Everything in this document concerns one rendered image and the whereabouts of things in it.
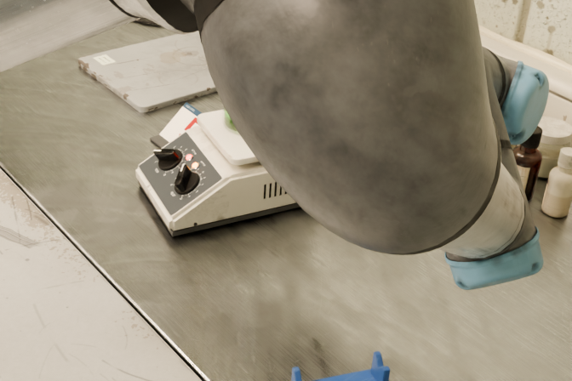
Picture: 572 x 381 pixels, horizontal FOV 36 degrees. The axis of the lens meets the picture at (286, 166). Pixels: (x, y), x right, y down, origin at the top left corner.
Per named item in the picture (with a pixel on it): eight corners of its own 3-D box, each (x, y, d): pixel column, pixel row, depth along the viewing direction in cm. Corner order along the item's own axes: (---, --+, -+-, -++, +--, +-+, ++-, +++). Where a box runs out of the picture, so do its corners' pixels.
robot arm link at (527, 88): (539, 61, 78) (562, 78, 85) (429, 27, 83) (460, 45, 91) (505, 145, 79) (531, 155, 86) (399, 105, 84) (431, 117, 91)
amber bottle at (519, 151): (521, 184, 117) (536, 119, 112) (539, 200, 114) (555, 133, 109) (495, 189, 115) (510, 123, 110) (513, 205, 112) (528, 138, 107)
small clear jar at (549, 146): (565, 182, 118) (577, 139, 114) (522, 177, 118) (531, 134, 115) (559, 160, 123) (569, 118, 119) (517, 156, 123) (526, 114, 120)
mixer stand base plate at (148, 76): (141, 114, 127) (140, 107, 127) (75, 63, 140) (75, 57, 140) (302, 66, 144) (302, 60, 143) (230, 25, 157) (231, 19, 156)
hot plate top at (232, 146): (231, 167, 101) (232, 160, 101) (193, 120, 110) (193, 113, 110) (324, 148, 106) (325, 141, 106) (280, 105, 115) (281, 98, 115)
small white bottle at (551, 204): (574, 215, 111) (590, 156, 107) (552, 220, 110) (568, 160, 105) (556, 201, 114) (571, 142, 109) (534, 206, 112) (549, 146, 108)
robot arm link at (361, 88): (528, 209, 29) (574, 266, 74) (440, -92, 31) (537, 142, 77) (208, 294, 32) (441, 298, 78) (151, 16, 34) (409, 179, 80)
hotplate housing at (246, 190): (170, 241, 102) (169, 182, 98) (134, 184, 112) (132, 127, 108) (340, 201, 111) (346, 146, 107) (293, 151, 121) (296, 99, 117)
